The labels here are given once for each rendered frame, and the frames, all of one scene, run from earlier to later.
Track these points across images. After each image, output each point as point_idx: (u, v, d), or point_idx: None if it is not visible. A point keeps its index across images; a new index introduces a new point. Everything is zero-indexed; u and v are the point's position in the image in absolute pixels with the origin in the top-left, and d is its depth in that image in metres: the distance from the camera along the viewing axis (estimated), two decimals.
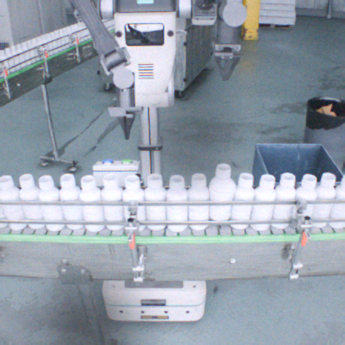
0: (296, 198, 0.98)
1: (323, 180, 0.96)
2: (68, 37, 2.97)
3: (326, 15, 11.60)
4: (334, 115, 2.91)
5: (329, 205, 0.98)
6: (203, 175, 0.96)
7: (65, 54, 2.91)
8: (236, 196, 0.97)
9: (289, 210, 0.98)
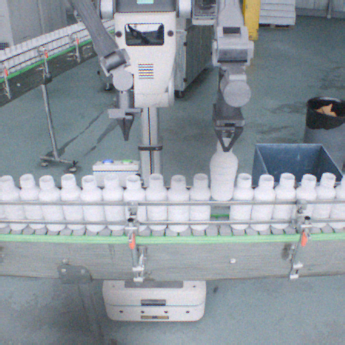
0: (296, 198, 0.98)
1: (323, 180, 0.96)
2: (68, 37, 2.97)
3: (326, 15, 11.60)
4: (334, 115, 2.91)
5: (329, 205, 0.98)
6: (205, 175, 0.96)
7: (65, 54, 2.91)
8: (235, 197, 0.97)
9: (289, 210, 0.98)
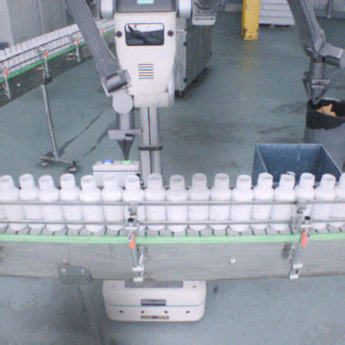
0: (274, 198, 0.98)
1: (301, 180, 0.96)
2: (68, 37, 2.97)
3: (326, 15, 11.60)
4: (334, 115, 2.91)
5: (308, 205, 0.98)
6: (204, 175, 0.96)
7: (65, 54, 2.91)
8: (212, 197, 0.97)
9: (267, 211, 0.98)
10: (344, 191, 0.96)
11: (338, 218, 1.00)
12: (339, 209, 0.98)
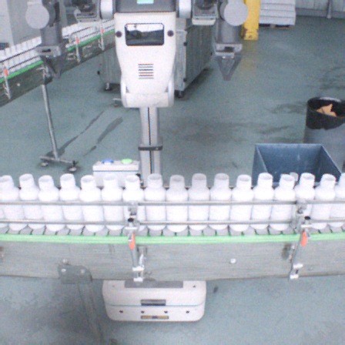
0: (274, 198, 0.98)
1: (301, 180, 0.96)
2: (68, 37, 2.97)
3: (326, 15, 11.60)
4: (334, 115, 2.91)
5: (308, 205, 0.98)
6: (204, 175, 0.96)
7: None
8: (212, 197, 0.97)
9: (267, 211, 0.98)
10: (344, 191, 0.96)
11: (338, 218, 1.00)
12: (339, 209, 0.98)
